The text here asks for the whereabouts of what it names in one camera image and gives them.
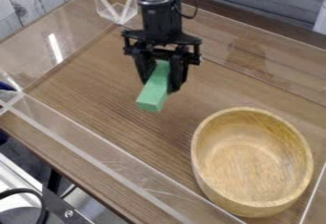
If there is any clear acrylic left wall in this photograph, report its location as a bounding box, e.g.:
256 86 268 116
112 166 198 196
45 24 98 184
0 0 112 91

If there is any clear acrylic corner bracket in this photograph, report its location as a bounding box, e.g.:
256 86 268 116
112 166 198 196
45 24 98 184
94 0 138 25

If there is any clear acrylic back wall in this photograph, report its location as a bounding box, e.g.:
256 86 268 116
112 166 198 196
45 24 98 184
181 4 326 106

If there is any black cable lower left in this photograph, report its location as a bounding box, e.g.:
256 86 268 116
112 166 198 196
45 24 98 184
0 187 48 224

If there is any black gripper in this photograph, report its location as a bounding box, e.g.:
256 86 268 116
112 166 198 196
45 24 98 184
121 0 201 93

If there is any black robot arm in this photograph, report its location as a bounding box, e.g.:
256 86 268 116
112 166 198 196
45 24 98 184
121 0 202 93

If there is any clear acrylic front wall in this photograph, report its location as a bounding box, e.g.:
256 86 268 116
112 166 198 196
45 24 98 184
0 92 245 224

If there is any black table leg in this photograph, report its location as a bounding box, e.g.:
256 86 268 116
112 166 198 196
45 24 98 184
46 170 62 193

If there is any blue object at left edge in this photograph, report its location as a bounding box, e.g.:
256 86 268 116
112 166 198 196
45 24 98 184
0 81 15 92

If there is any light wooden bowl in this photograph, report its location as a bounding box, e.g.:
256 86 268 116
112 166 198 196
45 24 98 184
190 107 312 218

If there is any green rectangular block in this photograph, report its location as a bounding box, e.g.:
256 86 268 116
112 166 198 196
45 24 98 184
136 60 169 112

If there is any grey metal bracket with screw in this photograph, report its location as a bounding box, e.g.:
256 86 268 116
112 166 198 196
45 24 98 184
41 189 94 224

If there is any clear acrylic wall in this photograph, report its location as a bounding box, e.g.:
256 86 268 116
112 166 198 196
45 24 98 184
0 92 245 224
181 4 326 106
0 0 112 91

